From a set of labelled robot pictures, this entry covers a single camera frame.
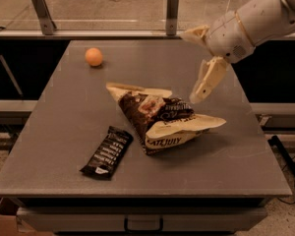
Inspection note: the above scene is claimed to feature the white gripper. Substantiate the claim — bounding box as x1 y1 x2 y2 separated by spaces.
180 11 255 104

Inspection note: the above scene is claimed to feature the brown sea salt chip bag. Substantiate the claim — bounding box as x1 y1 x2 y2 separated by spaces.
106 83 226 155

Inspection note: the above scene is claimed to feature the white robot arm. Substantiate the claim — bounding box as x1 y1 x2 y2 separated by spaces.
181 0 295 103

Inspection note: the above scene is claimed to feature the black rxbar chocolate bar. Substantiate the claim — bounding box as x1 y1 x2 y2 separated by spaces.
81 126 133 180

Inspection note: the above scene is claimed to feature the orange fruit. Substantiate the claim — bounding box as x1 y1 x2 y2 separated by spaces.
85 48 103 67

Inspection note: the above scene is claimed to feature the black stand leg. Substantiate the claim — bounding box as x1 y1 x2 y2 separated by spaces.
268 136 295 177

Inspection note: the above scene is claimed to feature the cardboard box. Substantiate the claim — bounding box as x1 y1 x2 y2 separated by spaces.
0 198 53 236

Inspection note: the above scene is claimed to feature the middle metal rail bracket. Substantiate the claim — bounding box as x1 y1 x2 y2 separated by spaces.
165 0 179 35

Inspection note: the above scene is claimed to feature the metal rail bracket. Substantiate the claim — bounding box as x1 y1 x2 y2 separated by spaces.
165 0 179 35
31 0 56 35

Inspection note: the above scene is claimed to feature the left metal rail bracket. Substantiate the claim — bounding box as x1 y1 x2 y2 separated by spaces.
31 0 56 35

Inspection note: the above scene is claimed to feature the grey drawer with handle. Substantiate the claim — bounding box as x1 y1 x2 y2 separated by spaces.
17 207 267 233

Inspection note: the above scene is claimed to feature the horizontal metal rail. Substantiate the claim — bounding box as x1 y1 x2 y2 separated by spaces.
0 29 183 40

